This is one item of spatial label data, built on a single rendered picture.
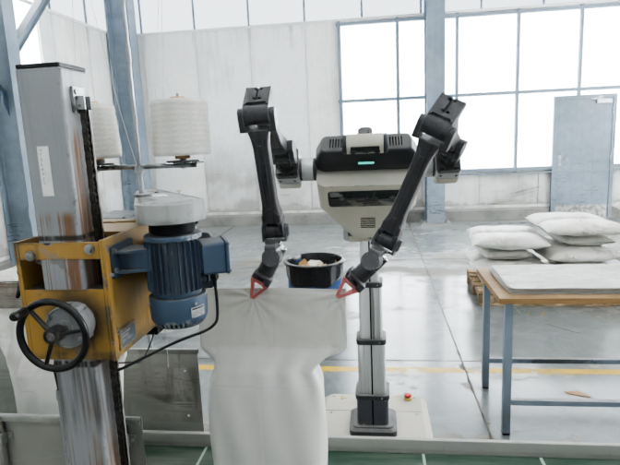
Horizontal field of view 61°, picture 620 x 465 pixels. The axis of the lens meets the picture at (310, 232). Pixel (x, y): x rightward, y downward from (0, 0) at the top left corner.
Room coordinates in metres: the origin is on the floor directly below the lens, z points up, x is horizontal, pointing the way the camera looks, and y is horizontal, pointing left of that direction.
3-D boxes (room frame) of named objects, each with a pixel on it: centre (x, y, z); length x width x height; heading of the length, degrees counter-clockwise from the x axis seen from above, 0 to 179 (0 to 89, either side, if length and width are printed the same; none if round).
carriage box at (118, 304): (1.43, 0.60, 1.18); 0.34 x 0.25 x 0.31; 173
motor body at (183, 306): (1.37, 0.36, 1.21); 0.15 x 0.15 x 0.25
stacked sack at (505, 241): (4.74, -1.83, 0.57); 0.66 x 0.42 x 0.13; 75
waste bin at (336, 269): (3.96, -0.03, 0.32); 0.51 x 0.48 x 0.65; 173
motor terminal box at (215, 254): (1.40, 0.26, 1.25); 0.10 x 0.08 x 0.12; 18
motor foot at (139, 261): (1.35, 0.45, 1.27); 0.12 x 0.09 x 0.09; 173
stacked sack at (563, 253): (4.65, -2.42, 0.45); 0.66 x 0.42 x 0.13; 88
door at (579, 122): (9.05, -4.72, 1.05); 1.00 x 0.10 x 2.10; 83
